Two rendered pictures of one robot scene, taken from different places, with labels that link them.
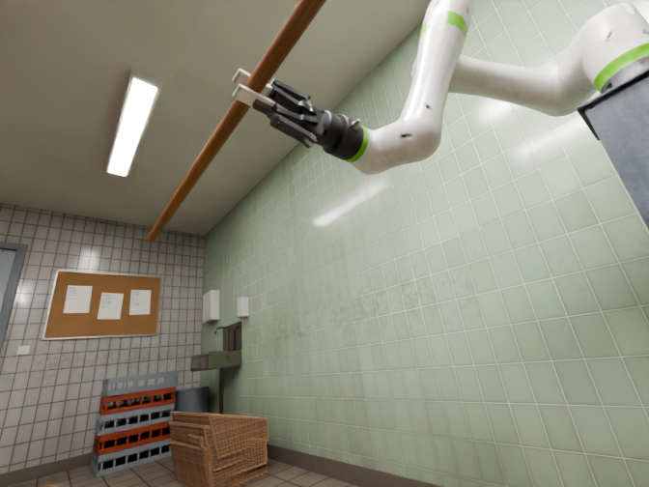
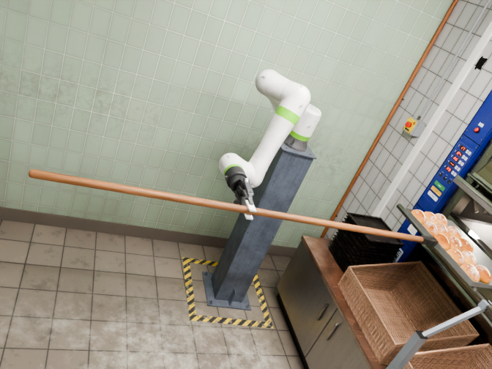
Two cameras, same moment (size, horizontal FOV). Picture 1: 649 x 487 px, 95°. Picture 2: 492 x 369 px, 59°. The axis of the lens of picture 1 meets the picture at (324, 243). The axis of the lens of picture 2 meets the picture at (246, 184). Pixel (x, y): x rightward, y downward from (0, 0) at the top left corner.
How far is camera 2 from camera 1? 204 cm
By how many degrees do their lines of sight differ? 85
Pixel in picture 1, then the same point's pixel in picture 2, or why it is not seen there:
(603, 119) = (283, 158)
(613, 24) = (312, 124)
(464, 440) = (99, 196)
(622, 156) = (276, 173)
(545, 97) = not seen: hidden behind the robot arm
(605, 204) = (244, 116)
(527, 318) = (176, 150)
